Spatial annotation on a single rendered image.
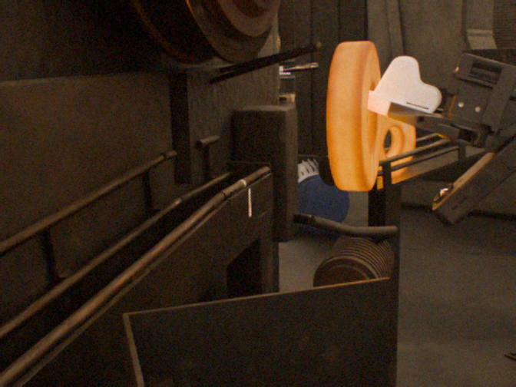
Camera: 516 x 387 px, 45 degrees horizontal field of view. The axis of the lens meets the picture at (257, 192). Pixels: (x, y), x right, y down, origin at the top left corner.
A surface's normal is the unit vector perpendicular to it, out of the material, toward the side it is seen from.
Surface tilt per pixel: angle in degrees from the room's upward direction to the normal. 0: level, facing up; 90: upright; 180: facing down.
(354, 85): 60
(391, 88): 89
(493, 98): 90
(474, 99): 90
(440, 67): 90
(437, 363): 0
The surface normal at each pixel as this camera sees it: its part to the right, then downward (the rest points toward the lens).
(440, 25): -0.54, 0.20
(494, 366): -0.03, -0.98
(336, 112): -0.32, 0.04
